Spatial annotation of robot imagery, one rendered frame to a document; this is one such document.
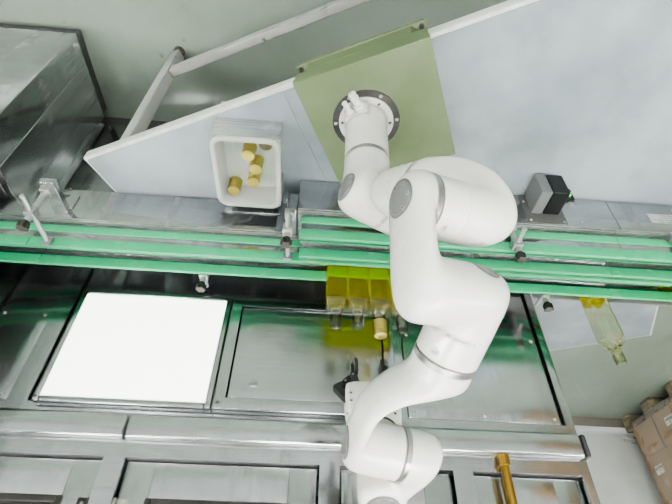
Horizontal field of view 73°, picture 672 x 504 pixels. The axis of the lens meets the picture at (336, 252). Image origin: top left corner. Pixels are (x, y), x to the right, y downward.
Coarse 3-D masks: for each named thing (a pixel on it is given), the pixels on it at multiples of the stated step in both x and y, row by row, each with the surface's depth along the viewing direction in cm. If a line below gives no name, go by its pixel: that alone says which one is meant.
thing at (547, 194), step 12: (540, 180) 125; (552, 180) 125; (528, 192) 130; (540, 192) 123; (552, 192) 122; (564, 192) 122; (528, 204) 129; (540, 204) 125; (552, 204) 125; (564, 204) 125
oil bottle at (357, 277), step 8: (352, 272) 125; (360, 272) 125; (352, 280) 123; (360, 280) 123; (352, 288) 121; (360, 288) 121; (352, 296) 119; (360, 296) 120; (368, 296) 120; (352, 304) 118; (360, 304) 118
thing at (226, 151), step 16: (224, 144) 120; (240, 144) 120; (256, 144) 120; (272, 144) 111; (224, 160) 122; (240, 160) 124; (272, 160) 123; (224, 176) 124; (240, 176) 128; (272, 176) 127; (224, 192) 126; (240, 192) 128; (256, 192) 129; (272, 192) 129
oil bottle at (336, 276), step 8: (328, 272) 124; (336, 272) 124; (344, 272) 125; (328, 280) 122; (336, 280) 123; (344, 280) 123; (328, 288) 121; (336, 288) 121; (344, 288) 121; (328, 296) 119; (336, 296) 119; (344, 296) 119; (328, 304) 118; (336, 304) 118; (344, 304) 119
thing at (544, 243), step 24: (336, 240) 118; (360, 240) 118; (384, 240) 119; (504, 240) 123; (528, 240) 123; (552, 240) 124; (576, 240) 125; (600, 240) 125; (624, 240) 126; (648, 240) 126
